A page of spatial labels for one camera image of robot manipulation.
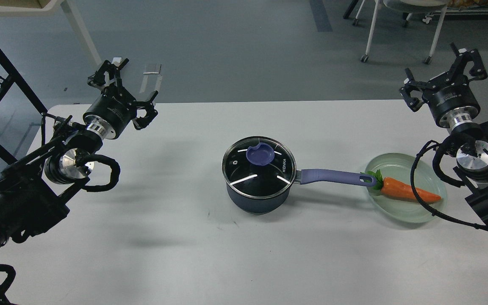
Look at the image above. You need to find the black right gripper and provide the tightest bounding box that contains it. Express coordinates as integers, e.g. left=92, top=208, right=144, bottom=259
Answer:
left=399, top=42, right=488, bottom=129

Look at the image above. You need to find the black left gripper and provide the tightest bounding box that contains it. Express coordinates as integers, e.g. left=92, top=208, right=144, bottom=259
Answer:
left=83, top=58, right=159, bottom=140

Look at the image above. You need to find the glass pot lid blue knob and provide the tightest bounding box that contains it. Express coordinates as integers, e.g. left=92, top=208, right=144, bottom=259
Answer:
left=222, top=136, right=296, bottom=173

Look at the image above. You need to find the blue saucepan with purple handle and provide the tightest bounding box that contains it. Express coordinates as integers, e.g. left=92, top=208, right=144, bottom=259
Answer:
left=223, top=166, right=377, bottom=214

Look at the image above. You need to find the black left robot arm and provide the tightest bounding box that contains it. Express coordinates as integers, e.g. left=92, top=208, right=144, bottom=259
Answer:
left=0, top=58, right=163, bottom=305

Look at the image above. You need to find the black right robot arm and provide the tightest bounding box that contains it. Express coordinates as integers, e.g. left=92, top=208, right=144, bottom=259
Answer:
left=399, top=43, right=488, bottom=232

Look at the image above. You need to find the white rolling chair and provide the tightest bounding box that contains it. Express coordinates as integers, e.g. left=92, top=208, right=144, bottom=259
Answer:
left=344, top=0, right=450, bottom=65

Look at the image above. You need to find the translucent green plate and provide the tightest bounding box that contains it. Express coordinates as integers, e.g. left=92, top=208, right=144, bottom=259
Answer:
left=365, top=153, right=447, bottom=223

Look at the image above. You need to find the orange toy carrot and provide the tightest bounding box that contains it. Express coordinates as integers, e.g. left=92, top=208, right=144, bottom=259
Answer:
left=365, top=170, right=442, bottom=205

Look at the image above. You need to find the white table frame leg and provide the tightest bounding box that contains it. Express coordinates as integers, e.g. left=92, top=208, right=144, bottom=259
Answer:
left=0, top=0, right=102, bottom=67

